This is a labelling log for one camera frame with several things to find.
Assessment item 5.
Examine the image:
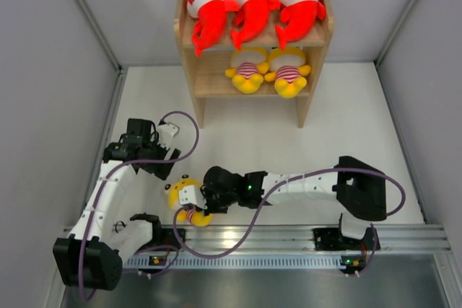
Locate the yellow striped plush bottom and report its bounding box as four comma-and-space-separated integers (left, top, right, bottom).
165, 175, 212, 227

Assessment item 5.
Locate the yellow striped plush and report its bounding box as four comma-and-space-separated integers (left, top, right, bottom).
165, 175, 212, 227
264, 46, 312, 99
225, 47, 269, 94

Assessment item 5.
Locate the yellow striped plush top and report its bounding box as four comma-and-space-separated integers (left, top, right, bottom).
264, 46, 312, 99

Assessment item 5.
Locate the red shark plush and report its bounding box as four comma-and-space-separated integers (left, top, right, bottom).
275, 0, 326, 50
230, 0, 280, 50
186, 0, 240, 57

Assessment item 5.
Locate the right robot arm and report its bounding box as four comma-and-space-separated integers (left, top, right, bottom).
200, 156, 387, 248

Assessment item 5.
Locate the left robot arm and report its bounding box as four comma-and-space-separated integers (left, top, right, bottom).
53, 118, 181, 291

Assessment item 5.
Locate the wooden two-tier shelf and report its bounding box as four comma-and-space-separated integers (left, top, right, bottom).
173, 0, 335, 128

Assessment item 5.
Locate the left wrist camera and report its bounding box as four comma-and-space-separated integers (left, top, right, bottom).
157, 122, 180, 150

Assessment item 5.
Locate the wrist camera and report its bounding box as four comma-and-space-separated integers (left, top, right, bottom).
179, 185, 207, 210
157, 122, 180, 150

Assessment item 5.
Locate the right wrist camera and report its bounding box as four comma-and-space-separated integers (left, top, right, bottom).
179, 185, 207, 210

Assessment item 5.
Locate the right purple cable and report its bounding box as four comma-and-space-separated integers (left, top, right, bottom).
173, 167, 406, 260

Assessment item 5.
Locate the purple cable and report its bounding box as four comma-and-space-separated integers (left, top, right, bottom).
173, 167, 406, 260
77, 110, 201, 302

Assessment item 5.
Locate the grey slotted cable duct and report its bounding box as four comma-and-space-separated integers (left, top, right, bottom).
123, 253, 364, 270

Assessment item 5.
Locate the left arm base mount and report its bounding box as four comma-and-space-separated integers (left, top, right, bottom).
127, 224, 186, 255

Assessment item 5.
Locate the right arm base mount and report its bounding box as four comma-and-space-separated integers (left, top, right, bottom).
313, 227, 380, 252

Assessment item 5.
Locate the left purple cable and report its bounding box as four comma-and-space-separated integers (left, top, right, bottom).
77, 110, 201, 302

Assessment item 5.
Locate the aluminium mounting rail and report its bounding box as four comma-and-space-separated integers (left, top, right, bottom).
57, 223, 452, 253

